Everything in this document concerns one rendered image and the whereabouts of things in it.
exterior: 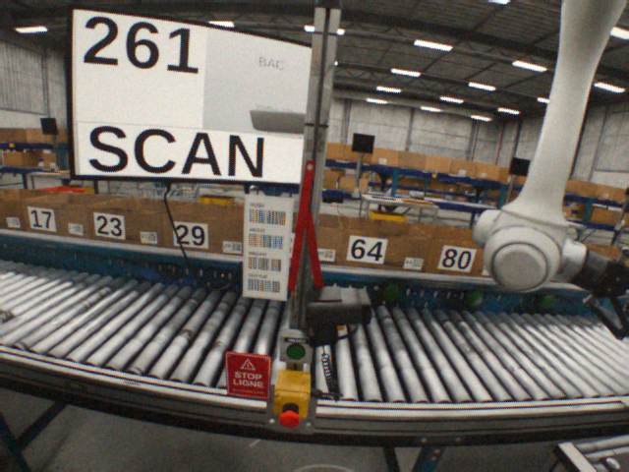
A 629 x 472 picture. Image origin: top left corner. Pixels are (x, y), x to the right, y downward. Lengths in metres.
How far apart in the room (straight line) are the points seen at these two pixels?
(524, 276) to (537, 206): 0.11
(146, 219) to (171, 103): 0.81
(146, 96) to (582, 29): 0.79
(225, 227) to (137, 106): 0.69
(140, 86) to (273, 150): 0.27
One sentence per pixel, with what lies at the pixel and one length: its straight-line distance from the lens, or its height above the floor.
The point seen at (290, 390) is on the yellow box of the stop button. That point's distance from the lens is 0.58.
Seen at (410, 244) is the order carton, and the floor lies 1.01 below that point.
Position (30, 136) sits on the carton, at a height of 1.53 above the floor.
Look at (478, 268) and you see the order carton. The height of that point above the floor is 0.93.
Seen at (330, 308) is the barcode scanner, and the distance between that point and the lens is 0.45.
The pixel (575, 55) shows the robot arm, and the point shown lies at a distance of 0.69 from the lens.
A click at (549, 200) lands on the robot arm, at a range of 0.50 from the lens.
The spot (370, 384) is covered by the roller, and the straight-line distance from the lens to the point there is 0.80.
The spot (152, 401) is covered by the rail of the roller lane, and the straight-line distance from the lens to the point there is 0.83.
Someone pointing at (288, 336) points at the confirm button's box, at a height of 0.98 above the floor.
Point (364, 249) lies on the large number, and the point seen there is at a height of 0.97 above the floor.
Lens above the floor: 1.31
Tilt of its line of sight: 16 degrees down
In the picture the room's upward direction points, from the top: 6 degrees clockwise
